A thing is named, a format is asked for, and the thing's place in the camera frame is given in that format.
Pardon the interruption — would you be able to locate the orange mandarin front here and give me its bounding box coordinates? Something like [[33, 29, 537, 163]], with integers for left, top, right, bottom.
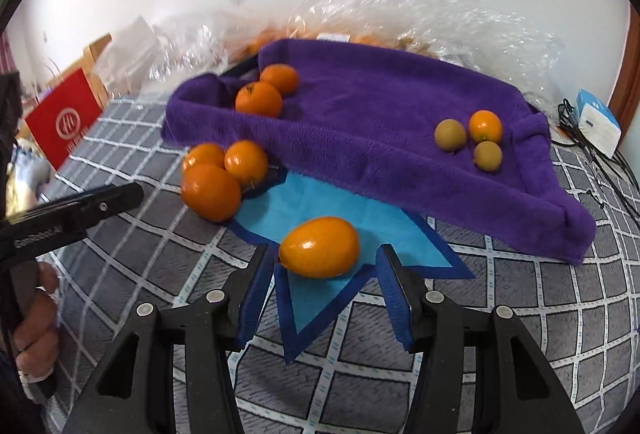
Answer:
[[181, 163, 242, 223]]

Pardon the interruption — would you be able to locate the white and blue charger box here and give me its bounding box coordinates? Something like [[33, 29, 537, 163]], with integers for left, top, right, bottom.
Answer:
[[575, 89, 622, 159]]

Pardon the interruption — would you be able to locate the grey checked tablecloth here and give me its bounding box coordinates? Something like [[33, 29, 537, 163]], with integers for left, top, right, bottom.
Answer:
[[44, 100, 639, 433]]

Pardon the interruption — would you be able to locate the blue star-shaped paper mat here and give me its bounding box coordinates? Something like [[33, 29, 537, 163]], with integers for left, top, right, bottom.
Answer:
[[229, 173, 474, 362]]

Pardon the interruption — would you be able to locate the red paper bag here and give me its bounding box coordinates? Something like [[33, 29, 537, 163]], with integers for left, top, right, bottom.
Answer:
[[26, 69, 102, 170]]

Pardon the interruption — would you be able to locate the black cable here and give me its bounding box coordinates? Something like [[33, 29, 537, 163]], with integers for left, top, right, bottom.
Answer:
[[556, 98, 640, 215]]

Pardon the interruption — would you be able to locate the large orange mandarin with stem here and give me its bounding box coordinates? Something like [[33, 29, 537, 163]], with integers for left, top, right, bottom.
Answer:
[[234, 81, 283, 118]]

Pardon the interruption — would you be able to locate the brown wooden door frame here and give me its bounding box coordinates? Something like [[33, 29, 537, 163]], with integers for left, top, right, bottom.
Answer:
[[608, 6, 640, 137]]

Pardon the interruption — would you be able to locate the purple terry towel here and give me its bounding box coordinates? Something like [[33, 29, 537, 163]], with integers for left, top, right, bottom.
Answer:
[[160, 39, 597, 265]]

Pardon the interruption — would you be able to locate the oval orange kumquat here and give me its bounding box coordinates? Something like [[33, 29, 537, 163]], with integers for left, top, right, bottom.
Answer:
[[278, 217, 360, 279]]

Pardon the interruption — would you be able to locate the green-brown small fruit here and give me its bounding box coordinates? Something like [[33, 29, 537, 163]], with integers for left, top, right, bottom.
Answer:
[[434, 119, 468, 153], [473, 141, 503, 172]]

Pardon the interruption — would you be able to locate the clear plastic bag with fruit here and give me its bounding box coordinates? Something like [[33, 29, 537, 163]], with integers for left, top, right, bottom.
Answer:
[[146, 11, 268, 82]]

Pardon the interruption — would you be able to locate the small orange mandarin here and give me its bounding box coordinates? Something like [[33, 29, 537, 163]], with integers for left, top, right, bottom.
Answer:
[[181, 143, 224, 173]]

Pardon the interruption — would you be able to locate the brown cardboard box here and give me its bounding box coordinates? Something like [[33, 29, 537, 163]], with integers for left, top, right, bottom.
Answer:
[[47, 34, 112, 108]]

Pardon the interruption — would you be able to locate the person's left hand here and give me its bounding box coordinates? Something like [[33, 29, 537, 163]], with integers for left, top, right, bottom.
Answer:
[[13, 262, 60, 382]]

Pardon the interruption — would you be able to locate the medium orange mandarin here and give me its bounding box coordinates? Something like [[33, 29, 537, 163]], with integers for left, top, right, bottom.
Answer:
[[224, 139, 269, 187]]

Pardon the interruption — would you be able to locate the white plastic bag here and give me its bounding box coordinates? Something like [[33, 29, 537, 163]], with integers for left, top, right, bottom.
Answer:
[[92, 16, 162, 98]]

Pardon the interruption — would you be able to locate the large crumpled clear plastic bag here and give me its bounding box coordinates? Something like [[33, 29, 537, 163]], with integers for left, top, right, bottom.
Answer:
[[286, 0, 563, 118]]

